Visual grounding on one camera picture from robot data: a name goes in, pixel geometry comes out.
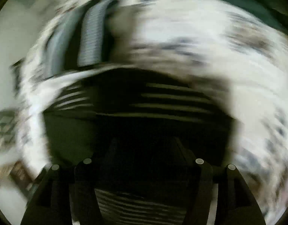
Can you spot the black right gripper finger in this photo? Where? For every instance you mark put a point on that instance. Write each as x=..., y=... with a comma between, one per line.
x=235, y=202

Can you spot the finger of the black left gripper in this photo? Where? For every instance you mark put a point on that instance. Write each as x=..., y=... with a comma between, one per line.
x=65, y=189

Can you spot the dark striped long-sleeve sweater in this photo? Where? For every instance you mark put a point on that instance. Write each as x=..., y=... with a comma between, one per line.
x=143, y=132

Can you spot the green storage shelf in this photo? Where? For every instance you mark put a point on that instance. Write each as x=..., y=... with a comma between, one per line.
x=7, y=129

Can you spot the folded black grey striped garment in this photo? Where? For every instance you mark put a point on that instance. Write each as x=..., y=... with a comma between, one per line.
x=81, y=40

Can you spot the floral bed quilt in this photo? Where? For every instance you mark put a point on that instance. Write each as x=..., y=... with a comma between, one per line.
x=231, y=50

